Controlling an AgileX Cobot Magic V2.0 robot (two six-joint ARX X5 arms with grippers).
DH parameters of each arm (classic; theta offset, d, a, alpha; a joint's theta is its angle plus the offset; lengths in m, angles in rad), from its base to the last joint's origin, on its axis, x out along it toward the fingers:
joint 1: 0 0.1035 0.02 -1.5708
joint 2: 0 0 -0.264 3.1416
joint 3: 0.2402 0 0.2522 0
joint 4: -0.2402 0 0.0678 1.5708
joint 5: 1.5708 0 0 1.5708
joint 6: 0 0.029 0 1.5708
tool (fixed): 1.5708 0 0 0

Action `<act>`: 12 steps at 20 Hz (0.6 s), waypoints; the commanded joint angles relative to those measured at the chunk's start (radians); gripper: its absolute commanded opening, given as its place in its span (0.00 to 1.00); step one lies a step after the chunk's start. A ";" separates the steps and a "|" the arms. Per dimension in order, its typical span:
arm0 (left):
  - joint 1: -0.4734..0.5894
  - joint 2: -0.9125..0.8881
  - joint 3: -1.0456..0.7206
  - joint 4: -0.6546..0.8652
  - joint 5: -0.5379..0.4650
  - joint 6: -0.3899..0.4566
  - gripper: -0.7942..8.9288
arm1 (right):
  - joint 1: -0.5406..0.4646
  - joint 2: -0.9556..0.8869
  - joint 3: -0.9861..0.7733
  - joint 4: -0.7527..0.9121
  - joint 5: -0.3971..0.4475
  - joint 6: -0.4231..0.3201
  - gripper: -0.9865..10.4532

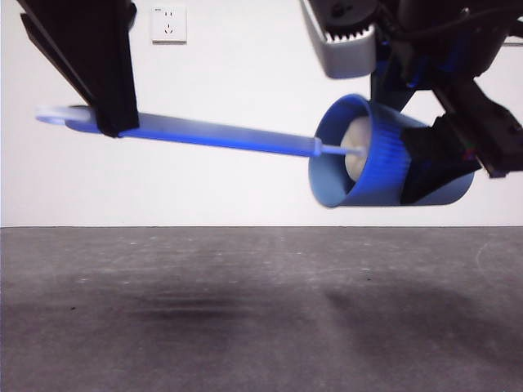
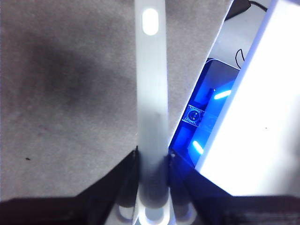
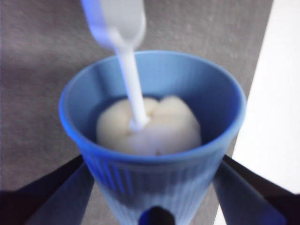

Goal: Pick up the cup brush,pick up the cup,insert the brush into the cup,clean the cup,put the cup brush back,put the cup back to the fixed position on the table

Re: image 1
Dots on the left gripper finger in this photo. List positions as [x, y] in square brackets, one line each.
[57, 61]
[102, 61]

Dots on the blue ribbed plastic cup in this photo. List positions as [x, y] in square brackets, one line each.
[380, 163]

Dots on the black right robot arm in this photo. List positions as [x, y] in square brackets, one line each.
[449, 12]

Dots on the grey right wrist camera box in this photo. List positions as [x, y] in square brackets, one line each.
[347, 59]

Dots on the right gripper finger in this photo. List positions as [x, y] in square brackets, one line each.
[386, 81]
[429, 163]

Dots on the white wall socket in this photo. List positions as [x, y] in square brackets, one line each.
[169, 24]

